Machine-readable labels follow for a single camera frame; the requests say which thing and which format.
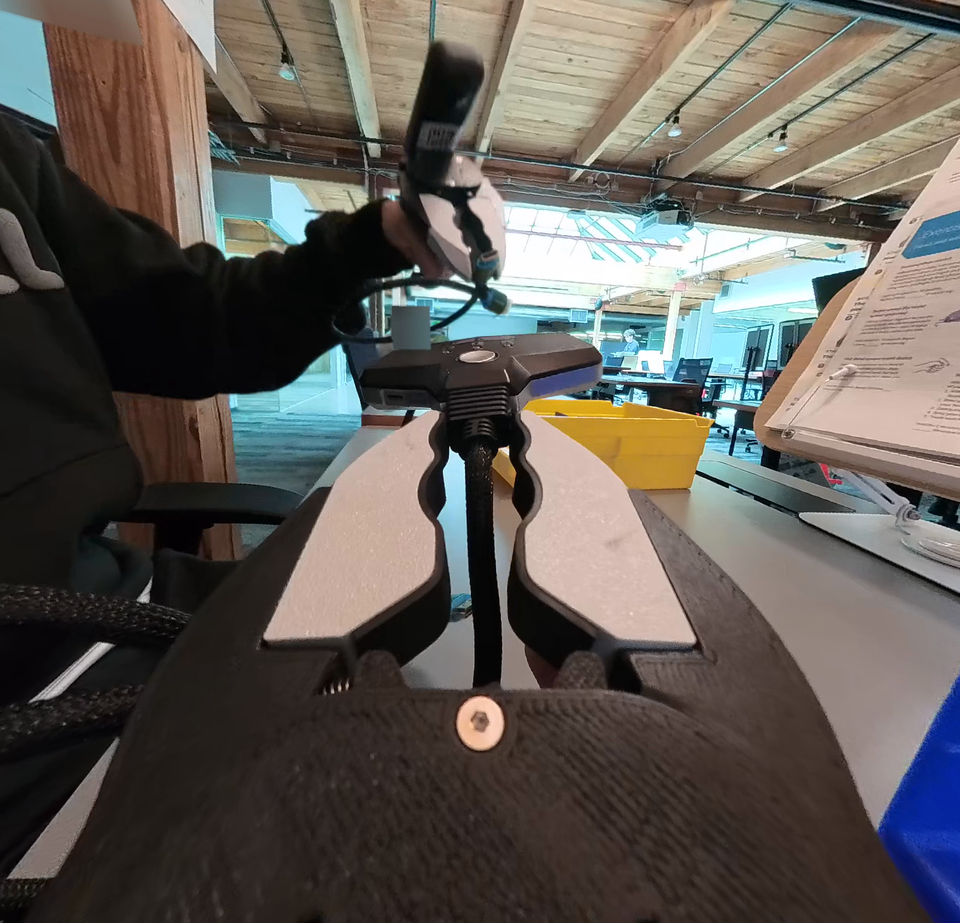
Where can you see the person's left hand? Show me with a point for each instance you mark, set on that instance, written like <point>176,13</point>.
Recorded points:
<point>405,237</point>

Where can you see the person in black hoodie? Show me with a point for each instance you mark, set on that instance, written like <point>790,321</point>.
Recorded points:
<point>52,375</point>

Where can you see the blue plastic bin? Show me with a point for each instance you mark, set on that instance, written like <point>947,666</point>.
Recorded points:
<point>926,825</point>

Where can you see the white paper sheet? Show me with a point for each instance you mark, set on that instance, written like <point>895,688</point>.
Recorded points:
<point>187,0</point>

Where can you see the wooden pillar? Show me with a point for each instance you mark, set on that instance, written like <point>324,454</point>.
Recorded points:
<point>150,150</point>

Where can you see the yellow plastic bin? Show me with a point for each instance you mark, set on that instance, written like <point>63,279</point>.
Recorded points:
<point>637,443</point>

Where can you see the ceiling spot lamp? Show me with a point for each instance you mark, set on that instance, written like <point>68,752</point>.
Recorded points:
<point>781,143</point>
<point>675,128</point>
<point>287,69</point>

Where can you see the black mesh office chair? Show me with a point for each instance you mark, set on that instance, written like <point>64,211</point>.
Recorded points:
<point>690,375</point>

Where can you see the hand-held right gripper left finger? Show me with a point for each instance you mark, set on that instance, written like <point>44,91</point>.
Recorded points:
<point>367,548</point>

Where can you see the instruction sheets on stand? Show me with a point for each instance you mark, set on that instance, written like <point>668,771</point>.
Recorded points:
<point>825,450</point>

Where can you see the grey desk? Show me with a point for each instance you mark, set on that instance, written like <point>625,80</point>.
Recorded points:
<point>787,585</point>

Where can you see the black table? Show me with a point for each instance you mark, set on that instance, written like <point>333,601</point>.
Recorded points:
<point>780,484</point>

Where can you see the black monitor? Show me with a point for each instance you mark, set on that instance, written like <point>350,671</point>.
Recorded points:
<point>836,289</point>

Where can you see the white stand base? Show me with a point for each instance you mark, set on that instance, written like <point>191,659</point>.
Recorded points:
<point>862,537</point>

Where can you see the printed instruction sheet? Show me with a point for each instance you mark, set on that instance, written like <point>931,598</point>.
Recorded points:
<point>900,323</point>

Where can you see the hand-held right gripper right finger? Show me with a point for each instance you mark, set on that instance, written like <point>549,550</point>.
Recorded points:
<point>600,555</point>

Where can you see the ceiling projector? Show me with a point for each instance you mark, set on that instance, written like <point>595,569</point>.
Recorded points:
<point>664,222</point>

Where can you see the person's left forearm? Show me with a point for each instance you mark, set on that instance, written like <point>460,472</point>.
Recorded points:
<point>262,315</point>

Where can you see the small blue object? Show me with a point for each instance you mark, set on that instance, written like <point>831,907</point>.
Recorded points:
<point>460,606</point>

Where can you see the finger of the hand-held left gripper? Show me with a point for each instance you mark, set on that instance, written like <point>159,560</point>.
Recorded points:
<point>444,225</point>
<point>491,218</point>

